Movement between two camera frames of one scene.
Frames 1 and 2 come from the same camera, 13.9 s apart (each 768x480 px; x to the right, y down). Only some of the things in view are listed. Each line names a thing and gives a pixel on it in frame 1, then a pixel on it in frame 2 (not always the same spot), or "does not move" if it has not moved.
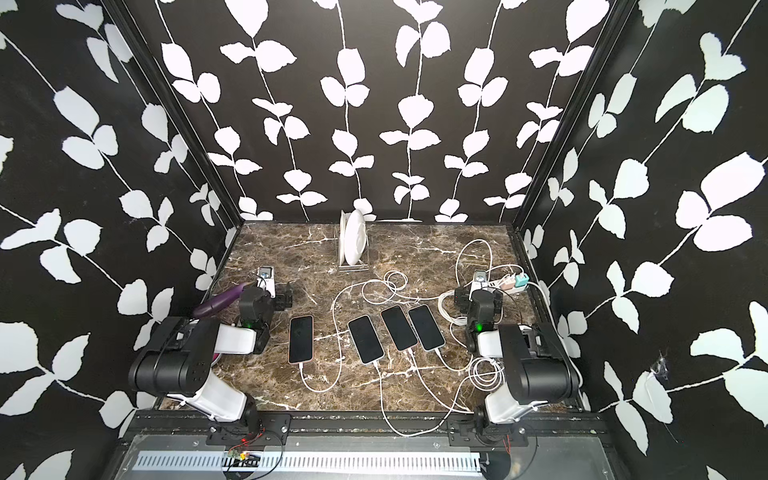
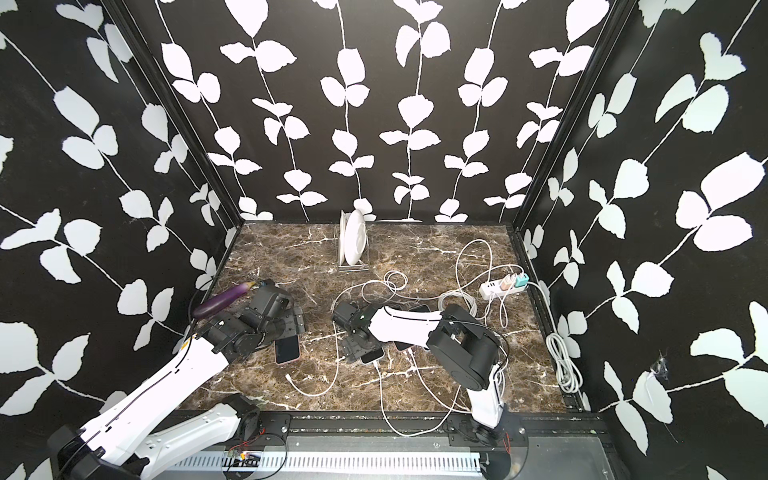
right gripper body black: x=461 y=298 -> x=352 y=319
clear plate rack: x=353 y=268 does not move
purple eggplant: x=218 y=301 does not move
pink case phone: x=301 y=339 -> x=287 y=350
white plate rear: x=344 y=217 does not move
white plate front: x=355 y=237 does not move
